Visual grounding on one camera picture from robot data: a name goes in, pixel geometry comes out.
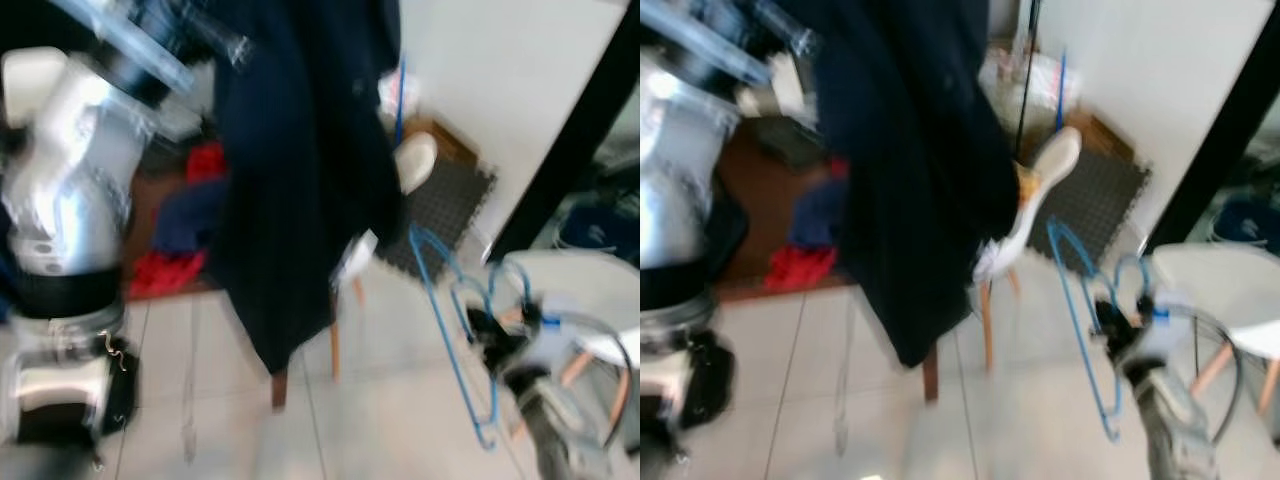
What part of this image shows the bright blue clothes hanger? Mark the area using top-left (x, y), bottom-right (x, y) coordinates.
top-left (408, 225), bottom-right (536, 451)
top-left (1045, 215), bottom-right (1158, 443)

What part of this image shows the dark navy garment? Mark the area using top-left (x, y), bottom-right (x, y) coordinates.
top-left (795, 0), bottom-right (1023, 369)
top-left (205, 0), bottom-right (409, 377)

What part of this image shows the white chair with wooden legs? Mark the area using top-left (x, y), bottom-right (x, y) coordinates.
top-left (975, 125), bottom-right (1084, 373)
top-left (495, 248), bottom-right (641, 441)
top-left (1150, 243), bottom-right (1280, 421)
top-left (328, 130), bottom-right (441, 383)

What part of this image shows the black foam puzzle mat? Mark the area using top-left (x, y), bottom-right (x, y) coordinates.
top-left (1025, 148), bottom-right (1153, 271)
top-left (375, 158), bottom-right (498, 283)

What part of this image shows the dark blue bin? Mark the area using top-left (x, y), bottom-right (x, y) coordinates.
top-left (560, 205), bottom-right (641, 259)
top-left (1212, 198), bottom-right (1280, 253)

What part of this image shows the brown wooden board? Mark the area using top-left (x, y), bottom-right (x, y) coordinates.
top-left (405, 118), bottom-right (481, 166)
top-left (1075, 105), bottom-right (1136, 161)

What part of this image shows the white plastic bag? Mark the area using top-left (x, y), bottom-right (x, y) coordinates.
top-left (378, 68), bottom-right (423, 119)
top-left (980, 45), bottom-right (1081, 116)

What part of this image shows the large red cloth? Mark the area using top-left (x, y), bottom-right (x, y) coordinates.
top-left (765, 245), bottom-right (841, 293)
top-left (128, 248), bottom-right (211, 299)

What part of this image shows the blue folded cloth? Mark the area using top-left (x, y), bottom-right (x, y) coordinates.
top-left (790, 178), bottom-right (851, 251)
top-left (150, 178), bottom-right (229, 253)

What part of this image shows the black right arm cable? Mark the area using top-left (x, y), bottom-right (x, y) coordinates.
top-left (540, 312), bottom-right (637, 451)
top-left (1160, 306), bottom-right (1244, 446)

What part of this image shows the black door frame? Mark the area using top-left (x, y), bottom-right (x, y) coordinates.
top-left (1145, 0), bottom-right (1280, 251)
top-left (487, 0), bottom-right (641, 263)

